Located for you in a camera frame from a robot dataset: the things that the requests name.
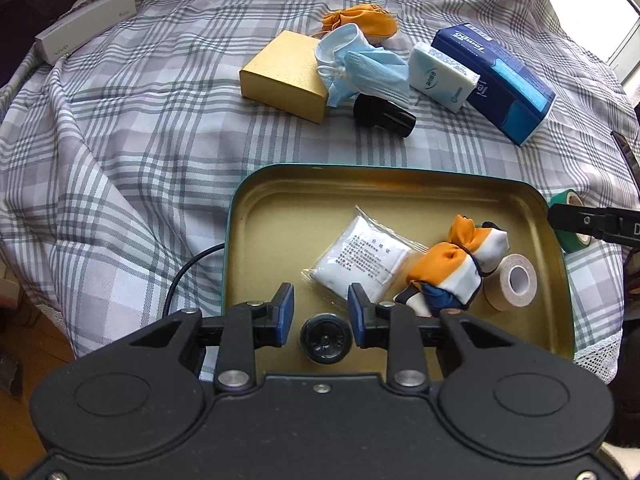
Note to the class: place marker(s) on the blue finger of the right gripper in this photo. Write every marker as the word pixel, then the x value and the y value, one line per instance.
pixel 612 225

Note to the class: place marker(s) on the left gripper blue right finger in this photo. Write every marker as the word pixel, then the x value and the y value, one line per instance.
pixel 358 304

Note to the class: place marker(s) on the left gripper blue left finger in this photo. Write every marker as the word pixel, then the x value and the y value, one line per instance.
pixel 280 316

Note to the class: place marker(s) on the brown black cylinder bottle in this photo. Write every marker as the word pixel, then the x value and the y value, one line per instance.
pixel 325 339

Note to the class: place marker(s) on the green tape roll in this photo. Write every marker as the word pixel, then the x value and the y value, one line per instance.
pixel 563 221

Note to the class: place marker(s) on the colourful patterned fabric pouch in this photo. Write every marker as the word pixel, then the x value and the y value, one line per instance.
pixel 450 274

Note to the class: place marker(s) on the beige tape roll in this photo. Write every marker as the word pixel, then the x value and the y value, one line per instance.
pixel 513 285

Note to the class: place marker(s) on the black foam-head massager attachment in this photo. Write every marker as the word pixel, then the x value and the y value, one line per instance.
pixel 374 112

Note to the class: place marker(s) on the blue face mask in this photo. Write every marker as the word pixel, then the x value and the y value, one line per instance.
pixel 348 65

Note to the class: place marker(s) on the white sachet packet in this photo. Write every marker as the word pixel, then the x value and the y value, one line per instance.
pixel 366 252

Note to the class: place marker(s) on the teal gold metal tin tray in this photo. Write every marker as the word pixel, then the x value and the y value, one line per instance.
pixel 283 217

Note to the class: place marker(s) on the blue tissue pack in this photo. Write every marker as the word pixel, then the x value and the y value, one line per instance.
pixel 508 93

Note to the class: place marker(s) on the white small tissue pack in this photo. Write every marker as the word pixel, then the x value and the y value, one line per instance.
pixel 441 78

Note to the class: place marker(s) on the gold cardboard box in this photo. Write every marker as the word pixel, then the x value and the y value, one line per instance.
pixel 284 75

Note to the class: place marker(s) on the white vivo phone box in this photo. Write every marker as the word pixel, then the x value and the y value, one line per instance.
pixel 80 26

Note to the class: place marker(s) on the orange drawstring pouch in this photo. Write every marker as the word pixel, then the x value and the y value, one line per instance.
pixel 376 23

